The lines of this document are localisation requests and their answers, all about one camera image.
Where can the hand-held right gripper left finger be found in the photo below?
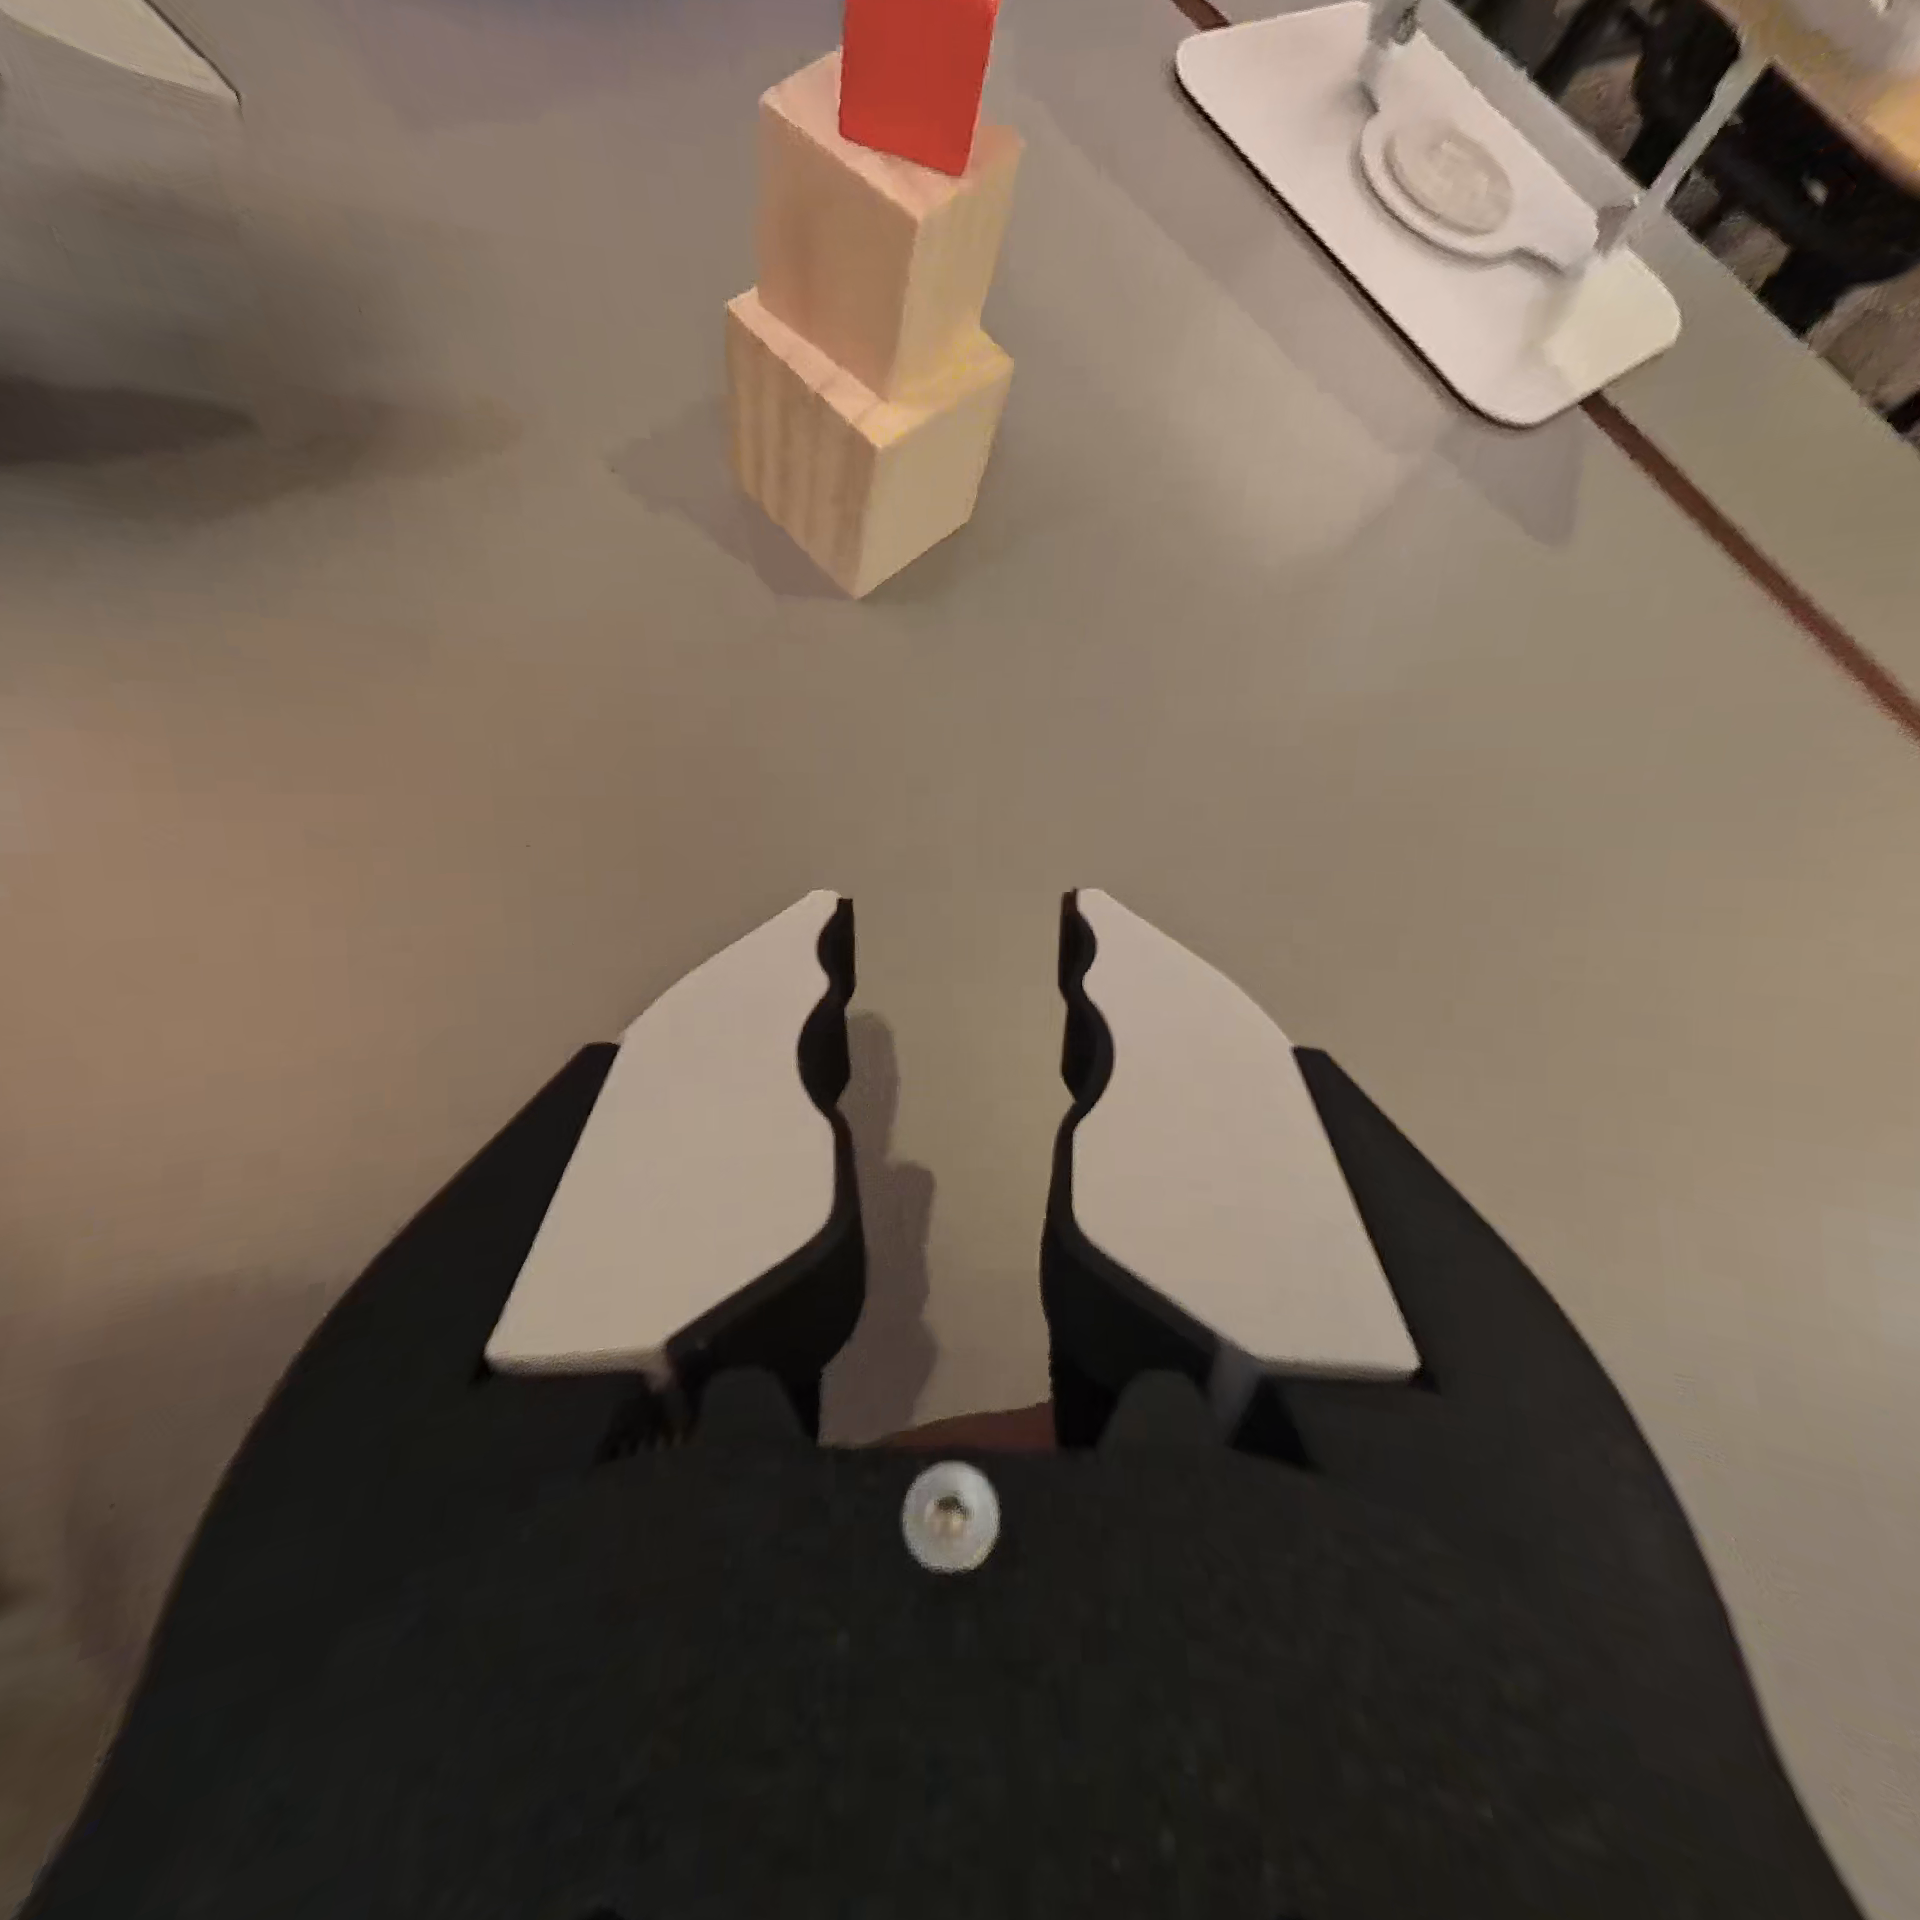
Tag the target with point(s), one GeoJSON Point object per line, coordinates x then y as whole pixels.
{"type": "Point", "coordinates": [678, 1188]}

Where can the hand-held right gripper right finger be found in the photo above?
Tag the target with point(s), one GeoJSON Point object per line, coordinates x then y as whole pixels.
{"type": "Point", "coordinates": [1233, 1188]}

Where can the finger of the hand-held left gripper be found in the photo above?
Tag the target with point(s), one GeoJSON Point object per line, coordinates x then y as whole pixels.
{"type": "Point", "coordinates": [100, 45]}

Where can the large wooden cube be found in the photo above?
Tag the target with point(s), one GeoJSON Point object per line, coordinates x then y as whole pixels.
{"type": "Point", "coordinates": [870, 454]}

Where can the medium wooden cube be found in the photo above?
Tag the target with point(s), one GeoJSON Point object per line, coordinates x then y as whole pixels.
{"type": "Point", "coordinates": [870, 244]}

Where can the red wooden cube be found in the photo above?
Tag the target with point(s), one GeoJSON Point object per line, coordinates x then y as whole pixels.
{"type": "Point", "coordinates": [910, 74]}

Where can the white folding stand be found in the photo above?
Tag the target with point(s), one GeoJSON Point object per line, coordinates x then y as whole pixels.
{"type": "Point", "coordinates": [1356, 213]}

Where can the black office chair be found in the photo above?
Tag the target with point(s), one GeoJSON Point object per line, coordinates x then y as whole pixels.
{"type": "Point", "coordinates": [1802, 180]}

